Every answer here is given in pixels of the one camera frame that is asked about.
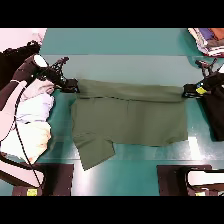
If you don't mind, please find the heap of clothes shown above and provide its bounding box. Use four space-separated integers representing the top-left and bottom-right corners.
187 27 224 58

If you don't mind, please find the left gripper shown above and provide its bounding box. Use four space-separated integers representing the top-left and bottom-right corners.
61 78 81 94

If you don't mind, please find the pale lilac garment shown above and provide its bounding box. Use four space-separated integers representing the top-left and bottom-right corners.
14 92 56 125

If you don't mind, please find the orange garment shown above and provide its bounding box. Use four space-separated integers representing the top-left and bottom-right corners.
209 27 224 41

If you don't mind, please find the blue garment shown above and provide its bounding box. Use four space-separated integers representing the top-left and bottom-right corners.
197 27 216 42

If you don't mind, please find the dark green T-shirt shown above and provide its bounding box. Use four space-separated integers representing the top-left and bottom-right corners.
70 78 190 171

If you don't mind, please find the cream garment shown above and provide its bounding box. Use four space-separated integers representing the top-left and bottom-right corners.
0 120 53 165

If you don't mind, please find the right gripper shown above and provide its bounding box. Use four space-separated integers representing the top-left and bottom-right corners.
182 82 210 100

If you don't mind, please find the beige garment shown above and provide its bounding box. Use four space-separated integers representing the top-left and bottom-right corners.
22 79 56 101

